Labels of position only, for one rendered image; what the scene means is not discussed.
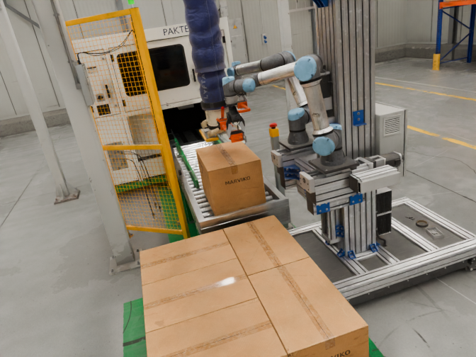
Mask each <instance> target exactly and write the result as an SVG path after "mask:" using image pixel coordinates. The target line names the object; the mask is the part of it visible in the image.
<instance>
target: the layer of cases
mask: <svg viewBox="0 0 476 357"><path fill-rule="evenodd" d="M140 268H141V279H142V297H143V308H144V326H145V336H146V346H147V357H369V343H368V324H367V323H366V322H365V321H364V320H363V318H362V317H361V316H360V315H359V313H357V311H355V309H354V308H353V307H352V306H351V304H350V303H349V302H348V301H347V300H346V298H345V297H344V296H343V295H342V294H341V293H340V292H339V291H338V289H337V288H336V287H335V286H334V284H333V283H332V282H331V281H330V280H329V279H328V278H327V277H326V275H325V274H324V273H323V272H322V270H321V269H320V268H319V267H318V266H317V264H316V263H315V262H314V261H313V260H312V259H311V258H310V257H309V255H308V254H307V253H306V252H305V250H304V249H303V248H302V247H301V246H300V245H299V244H298V243H297V242H296V240H295V239H294V238H293V237H292V235H291V234H290V233H289V232H288V231H287V229H286V228H284V226H283V225H282V224H281V223H280V222H279V220H278V219H277V218H276V217H275V215H272V216H268V217H264V218H261V219H258V220H253V221H251V222H245V223H243V224H240V225H235V226H232V227H228V228H224V229H223V230H222V229H220V230H217V231H214V232H209V233H206V234H202V235H198V236H196V237H191V238H188V239H184V240H181V241H177V242H173V243H170V244H165V245H162V246H158V247H155V248H152V249H147V250H144V251H140Z"/></svg>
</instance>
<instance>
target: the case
mask: <svg viewBox="0 0 476 357"><path fill-rule="evenodd" d="M195 151H196V155H197V159H198V166H199V169H200V176H201V180H202V184H203V190H204V193H205V195H206V197H207V199H208V202H209V204H210V206H211V208H212V211H213V212H214V214H215V216H218V215H223V214H225V213H230V212H234V211H236V210H241V209H245V208H249V207H252V206H255V205H260V204H263V203H266V194H265V189H264V178H263V173H262V167H261V160H260V159H259V158H258V157H257V156H256V155H255V154H254V153H253V152H252V151H251V150H250V149H249V148H248V147H247V146H246V145H245V144H244V143H243V142H242V141H240V142H233V143H232V141H231V142H225V143H221V144H215V145H211V146H208V147H202V148H198V149H195Z"/></svg>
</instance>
